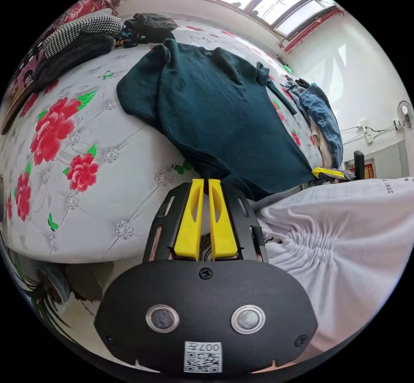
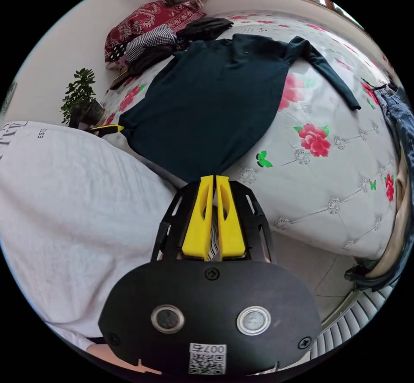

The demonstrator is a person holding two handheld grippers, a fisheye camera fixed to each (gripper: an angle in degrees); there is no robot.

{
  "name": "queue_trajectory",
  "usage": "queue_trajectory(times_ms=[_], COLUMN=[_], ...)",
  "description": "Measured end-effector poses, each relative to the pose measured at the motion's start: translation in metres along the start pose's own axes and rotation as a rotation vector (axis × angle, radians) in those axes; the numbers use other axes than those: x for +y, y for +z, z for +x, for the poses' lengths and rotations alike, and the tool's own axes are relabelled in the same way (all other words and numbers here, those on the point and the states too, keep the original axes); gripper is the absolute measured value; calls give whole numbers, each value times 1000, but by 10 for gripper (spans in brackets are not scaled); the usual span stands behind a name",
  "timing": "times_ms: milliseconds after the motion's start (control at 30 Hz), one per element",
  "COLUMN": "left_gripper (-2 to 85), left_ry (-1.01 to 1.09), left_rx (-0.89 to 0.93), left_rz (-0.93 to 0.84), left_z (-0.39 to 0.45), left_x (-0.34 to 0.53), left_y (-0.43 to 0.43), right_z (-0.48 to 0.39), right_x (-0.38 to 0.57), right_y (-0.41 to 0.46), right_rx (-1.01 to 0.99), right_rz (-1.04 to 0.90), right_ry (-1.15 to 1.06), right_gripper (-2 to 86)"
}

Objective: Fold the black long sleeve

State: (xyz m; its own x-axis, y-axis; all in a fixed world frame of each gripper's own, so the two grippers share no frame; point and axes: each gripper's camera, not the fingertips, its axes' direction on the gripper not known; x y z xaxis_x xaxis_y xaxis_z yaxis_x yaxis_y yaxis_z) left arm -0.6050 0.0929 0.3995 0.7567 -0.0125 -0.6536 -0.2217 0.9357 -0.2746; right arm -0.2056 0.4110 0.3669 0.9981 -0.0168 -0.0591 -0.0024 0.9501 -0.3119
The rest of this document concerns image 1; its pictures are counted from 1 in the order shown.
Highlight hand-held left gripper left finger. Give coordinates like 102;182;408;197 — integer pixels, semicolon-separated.
173;178;205;260

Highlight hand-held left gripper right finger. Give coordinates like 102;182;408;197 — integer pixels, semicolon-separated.
208;178;238;260

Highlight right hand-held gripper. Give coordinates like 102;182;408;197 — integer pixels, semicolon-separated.
311;166;357;184

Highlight dark long sleeve sweater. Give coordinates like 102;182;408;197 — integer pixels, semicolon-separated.
116;38;316;201

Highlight pile of clothes with jeans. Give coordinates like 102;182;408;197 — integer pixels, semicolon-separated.
280;78;344;171

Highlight person's body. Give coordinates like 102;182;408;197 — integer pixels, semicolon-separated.
251;177;414;359

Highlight bed with floral sheet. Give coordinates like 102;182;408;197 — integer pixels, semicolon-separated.
0;23;324;264

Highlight window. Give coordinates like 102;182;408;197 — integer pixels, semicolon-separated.
212;0;339;40

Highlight white wall fan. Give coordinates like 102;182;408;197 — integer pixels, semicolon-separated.
393;99;414;131

